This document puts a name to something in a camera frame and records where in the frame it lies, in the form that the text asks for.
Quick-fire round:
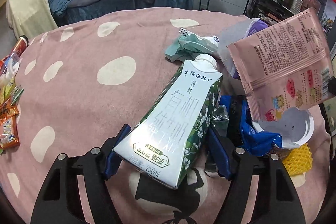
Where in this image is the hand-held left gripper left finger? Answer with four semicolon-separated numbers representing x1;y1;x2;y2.
30;124;132;224

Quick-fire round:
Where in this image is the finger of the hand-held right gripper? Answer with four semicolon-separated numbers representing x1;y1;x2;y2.
328;76;336;96

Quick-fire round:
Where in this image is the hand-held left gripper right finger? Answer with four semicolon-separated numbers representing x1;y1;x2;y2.
209;126;307;224

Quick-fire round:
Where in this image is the pink snack packet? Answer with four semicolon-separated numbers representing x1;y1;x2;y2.
227;7;332;122

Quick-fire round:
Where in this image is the white green milk carton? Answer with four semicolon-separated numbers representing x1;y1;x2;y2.
112;53;223;190

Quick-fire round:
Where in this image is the yellow foam net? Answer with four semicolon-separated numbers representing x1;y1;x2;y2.
282;143;313;176

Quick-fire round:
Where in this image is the purple white packet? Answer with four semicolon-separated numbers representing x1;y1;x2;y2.
217;18;269;80

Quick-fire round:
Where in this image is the teal wrapper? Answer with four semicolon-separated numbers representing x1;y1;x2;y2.
165;33;218;63

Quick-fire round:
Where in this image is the blue foil wrapper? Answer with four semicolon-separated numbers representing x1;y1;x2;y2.
219;95;282;157

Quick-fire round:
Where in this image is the clear plastic wrap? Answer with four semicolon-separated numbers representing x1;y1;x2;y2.
211;105;229;136

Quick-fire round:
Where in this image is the white round cup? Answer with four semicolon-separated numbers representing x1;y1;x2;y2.
252;108;315;149

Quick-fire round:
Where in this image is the clear plastic jug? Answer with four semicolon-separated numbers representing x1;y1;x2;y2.
291;0;310;14

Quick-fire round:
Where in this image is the pink spotted blanket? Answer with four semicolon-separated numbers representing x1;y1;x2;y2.
0;7;332;224

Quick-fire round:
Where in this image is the orange snack packet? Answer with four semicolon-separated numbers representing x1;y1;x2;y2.
0;105;21;149

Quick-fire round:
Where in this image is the black metal rack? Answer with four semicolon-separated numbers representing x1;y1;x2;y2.
243;0;298;23

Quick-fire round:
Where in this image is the green snack packet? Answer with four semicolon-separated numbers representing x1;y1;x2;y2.
10;86;25;104

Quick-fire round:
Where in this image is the clear plastic bag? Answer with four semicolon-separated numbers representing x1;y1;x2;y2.
0;55;21;88

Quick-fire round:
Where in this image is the red bottle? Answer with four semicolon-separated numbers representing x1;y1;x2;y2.
12;35;29;59

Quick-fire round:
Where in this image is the cream cloth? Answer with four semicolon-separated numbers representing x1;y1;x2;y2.
6;0;58;39

